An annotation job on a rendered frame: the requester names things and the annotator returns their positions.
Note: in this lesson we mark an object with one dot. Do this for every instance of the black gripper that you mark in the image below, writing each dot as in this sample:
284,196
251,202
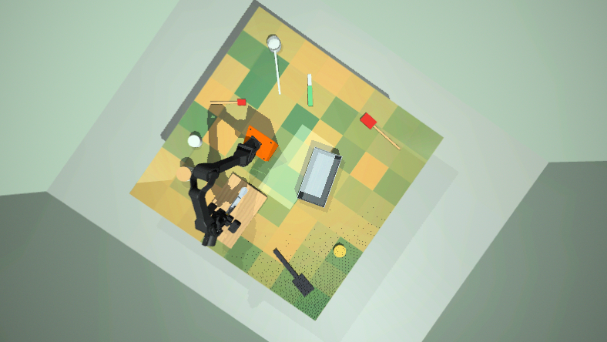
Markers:
226,219

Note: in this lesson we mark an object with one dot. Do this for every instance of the yellow flat disc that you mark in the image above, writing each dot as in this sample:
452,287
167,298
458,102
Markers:
339,250

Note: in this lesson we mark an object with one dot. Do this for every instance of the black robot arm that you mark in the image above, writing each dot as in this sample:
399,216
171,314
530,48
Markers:
212,225

